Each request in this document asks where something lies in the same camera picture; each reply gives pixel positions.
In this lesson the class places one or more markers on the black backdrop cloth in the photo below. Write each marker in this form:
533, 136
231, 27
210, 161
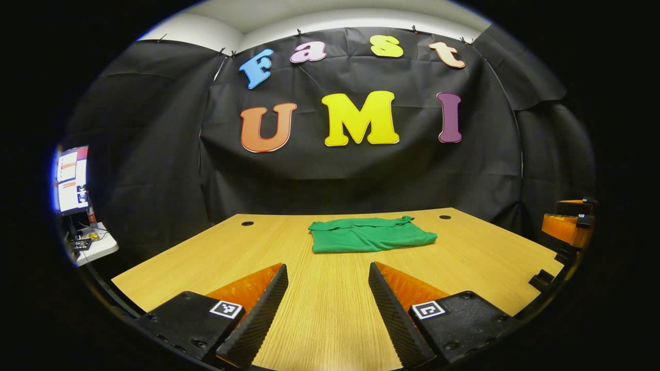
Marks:
154, 154

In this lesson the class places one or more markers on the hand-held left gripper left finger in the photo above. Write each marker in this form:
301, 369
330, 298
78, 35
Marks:
260, 317

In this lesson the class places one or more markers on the small black device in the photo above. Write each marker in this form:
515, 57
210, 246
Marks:
81, 244

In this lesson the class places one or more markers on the green T-shirt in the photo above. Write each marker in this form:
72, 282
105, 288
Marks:
366, 237

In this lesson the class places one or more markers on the red bottle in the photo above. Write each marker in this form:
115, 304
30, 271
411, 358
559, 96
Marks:
92, 214

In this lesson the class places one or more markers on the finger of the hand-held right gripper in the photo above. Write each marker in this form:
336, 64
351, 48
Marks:
564, 229
572, 207

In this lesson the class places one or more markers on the computer monitor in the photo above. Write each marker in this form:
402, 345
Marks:
72, 180

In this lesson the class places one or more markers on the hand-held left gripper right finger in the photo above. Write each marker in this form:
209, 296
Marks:
394, 314

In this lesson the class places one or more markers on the white side table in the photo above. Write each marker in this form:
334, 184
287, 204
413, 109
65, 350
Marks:
103, 247

